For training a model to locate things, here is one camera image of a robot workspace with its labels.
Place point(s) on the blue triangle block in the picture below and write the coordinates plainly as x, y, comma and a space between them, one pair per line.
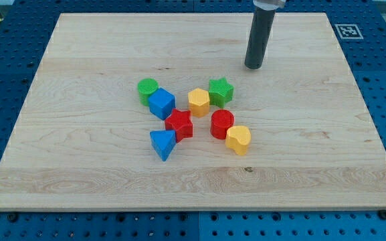
163, 142

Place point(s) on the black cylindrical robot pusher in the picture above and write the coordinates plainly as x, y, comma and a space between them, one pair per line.
258, 39

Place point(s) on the green star block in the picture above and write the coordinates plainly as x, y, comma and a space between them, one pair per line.
220, 92

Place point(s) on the yellow heart block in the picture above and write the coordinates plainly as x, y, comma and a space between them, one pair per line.
238, 138

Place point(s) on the green cylinder block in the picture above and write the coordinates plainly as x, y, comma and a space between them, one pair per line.
146, 87

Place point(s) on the white fiducial marker tag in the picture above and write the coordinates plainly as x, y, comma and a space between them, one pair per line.
348, 31

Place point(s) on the blue cube block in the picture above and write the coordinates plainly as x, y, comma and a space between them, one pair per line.
161, 103

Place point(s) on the yellow hexagon block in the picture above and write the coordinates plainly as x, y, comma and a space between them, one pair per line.
199, 102

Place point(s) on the light wooden board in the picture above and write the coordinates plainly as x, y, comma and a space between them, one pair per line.
82, 141

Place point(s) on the red star block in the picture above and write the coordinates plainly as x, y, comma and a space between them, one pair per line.
180, 122

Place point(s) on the red cylinder block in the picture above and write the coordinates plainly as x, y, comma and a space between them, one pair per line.
221, 121

